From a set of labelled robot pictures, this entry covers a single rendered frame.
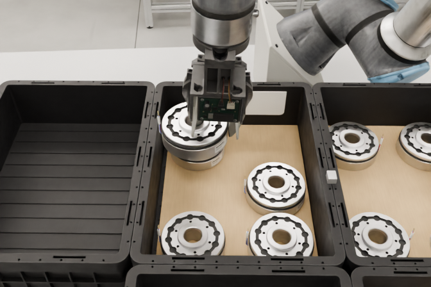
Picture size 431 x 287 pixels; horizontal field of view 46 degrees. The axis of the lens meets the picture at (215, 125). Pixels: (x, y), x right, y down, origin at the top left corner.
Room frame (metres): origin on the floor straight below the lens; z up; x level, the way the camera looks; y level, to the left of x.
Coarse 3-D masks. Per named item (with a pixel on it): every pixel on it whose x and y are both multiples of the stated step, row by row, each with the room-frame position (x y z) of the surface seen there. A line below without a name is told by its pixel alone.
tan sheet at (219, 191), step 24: (240, 144) 0.69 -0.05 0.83; (264, 144) 0.69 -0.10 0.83; (288, 144) 0.69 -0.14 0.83; (168, 168) 0.63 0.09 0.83; (216, 168) 0.63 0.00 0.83; (240, 168) 0.63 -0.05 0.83; (168, 192) 0.57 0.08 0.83; (192, 192) 0.57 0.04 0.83; (216, 192) 0.57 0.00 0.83; (240, 192) 0.57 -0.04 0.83; (168, 216) 0.52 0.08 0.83; (216, 216) 0.52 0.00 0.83; (240, 216) 0.52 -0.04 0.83; (192, 240) 0.47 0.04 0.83; (240, 240) 0.47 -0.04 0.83
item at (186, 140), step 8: (184, 104) 0.61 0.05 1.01; (168, 112) 0.59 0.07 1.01; (176, 112) 0.59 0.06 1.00; (168, 120) 0.57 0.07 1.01; (176, 120) 0.57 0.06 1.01; (168, 128) 0.56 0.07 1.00; (176, 128) 0.55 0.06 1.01; (208, 128) 0.55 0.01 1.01; (216, 128) 0.56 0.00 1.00; (224, 128) 0.55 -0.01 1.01; (168, 136) 0.54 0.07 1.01; (176, 136) 0.54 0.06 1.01; (184, 136) 0.54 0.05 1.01; (200, 136) 0.54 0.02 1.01; (208, 136) 0.54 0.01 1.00; (216, 136) 0.53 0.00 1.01; (176, 144) 0.52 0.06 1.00; (184, 144) 0.52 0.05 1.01; (192, 144) 0.52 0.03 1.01; (200, 144) 0.52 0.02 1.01; (208, 144) 0.52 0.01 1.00
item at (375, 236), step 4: (372, 232) 0.47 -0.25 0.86; (376, 232) 0.47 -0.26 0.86; (380, 232) 0.47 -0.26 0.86; (372, 236) 0.47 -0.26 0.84; (376, 236) 0.47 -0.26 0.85; (380, 236) 0.47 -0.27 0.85; (384, 236) 0.46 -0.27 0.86; (372, 240) 0.47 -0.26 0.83; (376, 240) 0.47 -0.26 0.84; (380, 240) 0.46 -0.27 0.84; (384, 240) 0.46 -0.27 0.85
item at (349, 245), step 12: (324, 84) 0.76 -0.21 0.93; (336, 84) 0.76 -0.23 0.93; (348, 84) 0.76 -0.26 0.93; (360, 84) 0.76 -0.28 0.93; (372, 84) 0.76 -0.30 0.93; (384, 84) 0.76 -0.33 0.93; (396, 84) 0.76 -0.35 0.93; (408, 84) 0.76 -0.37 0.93; (420, 84) 0.76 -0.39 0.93; (324, 108) 0.69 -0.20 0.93; (324, 120) 0.65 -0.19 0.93; (324, 132) 0.62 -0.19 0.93; (324, 144) 0.60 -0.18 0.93; (336, 168) 0.54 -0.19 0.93; (336, 192) 0.49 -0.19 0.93; (336, 204) 0.47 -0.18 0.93; (348, 228) 0.43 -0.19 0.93; (348, 240) 0.40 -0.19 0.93; (348, 252) 0.39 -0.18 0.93; (348, 264) 0.37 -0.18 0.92; (360, 264) 0.37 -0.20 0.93; (372, 264) 0.37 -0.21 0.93; (384, 264) 0.37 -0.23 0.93; (396, 264) 0.37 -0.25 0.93; (408, 264) 0.37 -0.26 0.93; (420, 264) 0.37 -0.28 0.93
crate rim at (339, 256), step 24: (312, 96) 0.72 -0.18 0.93; (312, 120) 0.65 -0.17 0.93; (144, 168) 0.54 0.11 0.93; (144, 192) 0.49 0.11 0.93; (144, 216) 0.45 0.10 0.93; (336, 216) 0.45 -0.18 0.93; (336, 240) 0.40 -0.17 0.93; (144, 264) 0.37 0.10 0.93; (168, 264) 0.37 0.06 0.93; (192, 264) 0.37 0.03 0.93; (216, 264) 0.37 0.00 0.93; (240, 264) 0.37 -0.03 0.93; (264, 264) 0.37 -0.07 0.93; (288, 264) 0.37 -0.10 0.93; (312, 264) 0.37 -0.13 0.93; (336, 264) 0.37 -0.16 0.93
